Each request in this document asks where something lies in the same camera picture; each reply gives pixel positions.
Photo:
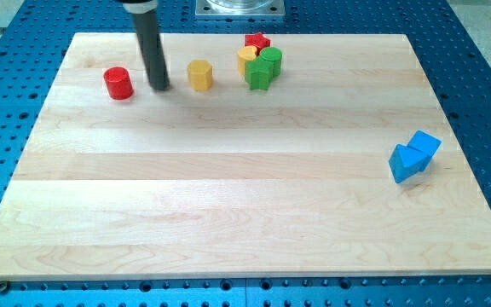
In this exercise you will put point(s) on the light wooden board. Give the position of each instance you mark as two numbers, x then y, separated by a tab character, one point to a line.
293	181

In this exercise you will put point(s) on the green star block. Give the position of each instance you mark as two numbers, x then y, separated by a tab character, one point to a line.
259	74

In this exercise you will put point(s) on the yellow hexagon block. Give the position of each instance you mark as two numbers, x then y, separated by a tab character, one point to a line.
200	76

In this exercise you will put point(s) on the yellow heart block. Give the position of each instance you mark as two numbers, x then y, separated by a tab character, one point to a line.
244	55

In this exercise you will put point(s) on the green cylinder block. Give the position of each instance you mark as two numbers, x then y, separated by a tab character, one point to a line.
273	55

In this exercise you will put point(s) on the red star block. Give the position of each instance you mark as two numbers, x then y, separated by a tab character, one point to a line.
258	40

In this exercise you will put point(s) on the red cylinder block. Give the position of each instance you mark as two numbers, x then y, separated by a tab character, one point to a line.
118	83

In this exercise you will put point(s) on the blue triangle block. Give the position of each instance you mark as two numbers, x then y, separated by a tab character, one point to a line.
405	162

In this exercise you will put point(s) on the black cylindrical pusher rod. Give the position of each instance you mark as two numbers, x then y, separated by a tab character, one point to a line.
144	17

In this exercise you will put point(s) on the blue cube block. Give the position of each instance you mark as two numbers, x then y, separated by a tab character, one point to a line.
424	143

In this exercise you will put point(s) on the blue perforated table plate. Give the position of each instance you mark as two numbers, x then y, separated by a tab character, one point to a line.
35	40

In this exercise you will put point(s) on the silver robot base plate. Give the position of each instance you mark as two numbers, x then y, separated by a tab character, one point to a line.
220	8

